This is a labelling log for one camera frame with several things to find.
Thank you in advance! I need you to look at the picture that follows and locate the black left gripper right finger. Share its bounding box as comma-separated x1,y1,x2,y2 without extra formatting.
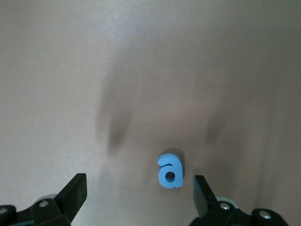
188,175,289,226

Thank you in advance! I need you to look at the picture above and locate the blue foam lowercase a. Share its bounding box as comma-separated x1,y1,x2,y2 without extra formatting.
157,154,183,189

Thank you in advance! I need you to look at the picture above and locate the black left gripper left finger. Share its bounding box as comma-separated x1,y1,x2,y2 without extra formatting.
0,173,88,226

